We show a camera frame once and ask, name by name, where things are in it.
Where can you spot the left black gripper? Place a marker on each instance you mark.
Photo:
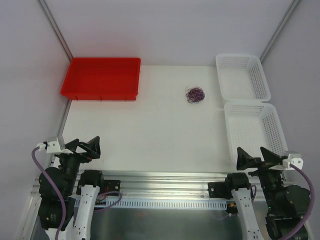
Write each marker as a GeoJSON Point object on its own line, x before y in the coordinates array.
{"type": "Point", "coordinates": [78, 152]}

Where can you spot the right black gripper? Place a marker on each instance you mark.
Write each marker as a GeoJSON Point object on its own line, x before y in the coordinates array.
{"type": "Point", "coordinates": [261, 163]}

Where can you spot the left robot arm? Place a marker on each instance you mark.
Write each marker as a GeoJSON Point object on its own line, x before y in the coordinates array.
{"type": "Point", "coordinates": [67, 197]}

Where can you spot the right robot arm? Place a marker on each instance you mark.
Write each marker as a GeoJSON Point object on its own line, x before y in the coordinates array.
{"type": "Point", "coordinates": [285, 191]}

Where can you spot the near white perforated basket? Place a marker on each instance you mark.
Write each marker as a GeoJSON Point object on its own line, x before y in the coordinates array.
{"type": "Point", "coordinates": [251, 125]}

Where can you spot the white perforated basket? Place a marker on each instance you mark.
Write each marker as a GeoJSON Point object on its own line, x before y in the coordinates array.
{"type": "Point", "coordinates": [241, 77]}
{"type": "Point", "coordinates": [251, 125]}

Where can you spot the red plastic tray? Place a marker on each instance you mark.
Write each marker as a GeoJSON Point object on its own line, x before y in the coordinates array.
{"type": "Point", "coordinates": [102, 79]}

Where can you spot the far white perforated basket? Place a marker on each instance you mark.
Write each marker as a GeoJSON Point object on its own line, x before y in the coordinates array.
{"type": "Point", "coordinates": [241, 77]}

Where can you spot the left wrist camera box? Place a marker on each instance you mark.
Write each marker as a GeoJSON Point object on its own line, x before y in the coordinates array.
{"type": "Point", "coordinates": [53, 145]}

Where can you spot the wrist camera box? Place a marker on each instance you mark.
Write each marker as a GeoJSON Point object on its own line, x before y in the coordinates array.
{"type": "Point", "coordinates": [292, 158]}
{"type": "Point", "coordinates": [53, 145]}

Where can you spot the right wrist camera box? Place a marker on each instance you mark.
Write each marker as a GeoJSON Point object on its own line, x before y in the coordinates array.
{"type": "Point", "coordinates": [292, 158]}

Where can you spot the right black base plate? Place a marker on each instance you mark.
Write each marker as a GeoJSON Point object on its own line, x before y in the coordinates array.
{"type": "Point", "coordinates": [223, 190]}

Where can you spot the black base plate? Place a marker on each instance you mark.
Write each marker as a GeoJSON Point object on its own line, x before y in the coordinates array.
{"type": "Point", "coordinates": [223, 190]}
{"type": "Point", "coordinates": [107, 186]}

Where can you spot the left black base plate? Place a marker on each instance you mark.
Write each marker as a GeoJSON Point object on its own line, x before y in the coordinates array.
{"type": "Point", "coordinates": [107, 186]}

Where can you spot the aluminium mounting rail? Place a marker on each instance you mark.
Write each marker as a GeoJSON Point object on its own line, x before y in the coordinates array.
{"type": "Point", "coordinates": [164, 185]}

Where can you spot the white slotted cable duct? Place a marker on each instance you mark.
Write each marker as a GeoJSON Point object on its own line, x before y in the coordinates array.
{"type": "Point", "coordinates": [176, 204]}

